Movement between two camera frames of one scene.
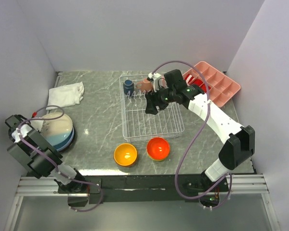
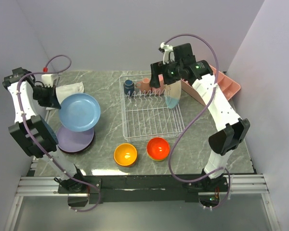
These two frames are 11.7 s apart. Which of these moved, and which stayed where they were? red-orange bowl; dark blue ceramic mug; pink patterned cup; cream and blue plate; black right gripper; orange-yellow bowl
Moved: cream and blue plate; black right gripper
Stayed: orange-yellow bowl; pink patterned cup; red-orange bowl; dark blue ceramic mug
